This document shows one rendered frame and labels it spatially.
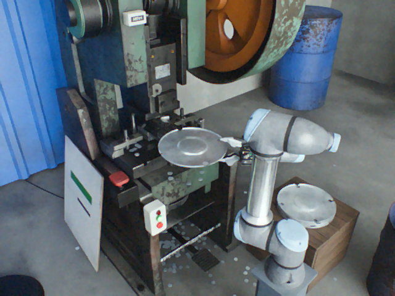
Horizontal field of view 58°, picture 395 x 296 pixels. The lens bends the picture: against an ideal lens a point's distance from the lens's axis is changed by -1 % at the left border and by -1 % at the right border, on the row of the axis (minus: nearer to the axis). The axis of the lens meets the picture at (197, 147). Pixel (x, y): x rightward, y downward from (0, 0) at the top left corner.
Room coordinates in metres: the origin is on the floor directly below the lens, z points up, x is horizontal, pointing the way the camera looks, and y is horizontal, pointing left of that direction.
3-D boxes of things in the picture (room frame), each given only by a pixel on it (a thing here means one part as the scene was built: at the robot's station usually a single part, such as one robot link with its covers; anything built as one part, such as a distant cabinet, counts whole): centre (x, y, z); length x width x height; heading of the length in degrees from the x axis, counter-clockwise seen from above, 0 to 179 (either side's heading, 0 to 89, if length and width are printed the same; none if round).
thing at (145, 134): (1.49, 0.20, 0.76); 0.15 x 0.09 x 0.05; 130
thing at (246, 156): (1.28, -0.24, 0.76); 0.12 x 0.09 x 0.08; 92
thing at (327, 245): (1.38, -0.55, 0.18); 0.40 x 0.38 x 0.35; 40
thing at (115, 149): (1.39, 0.33, 0.76); 0.17 x 0.06 x 0.10; 130
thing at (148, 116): (1.50, 0.20, 0.86); 0.20 x 0.16 x 0.05; 130
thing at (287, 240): (0.91, -0.33, 0.62); 0.13 x 0.12 x 0.14; 61
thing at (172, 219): (1.50, 0.21, 0.31); 0.43 x 0.42 x 0.01; 130
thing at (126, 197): (1.12, 0.29, 0.62); 0.10 x 0.06 x 0.20; 130
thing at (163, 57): (1.46, 0.17, 1.04); 0.17 x 0.15 x 0.30; 40
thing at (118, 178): (1.11, 0.30, 0.72); 0.07 x 0.06 x 0.08; 40
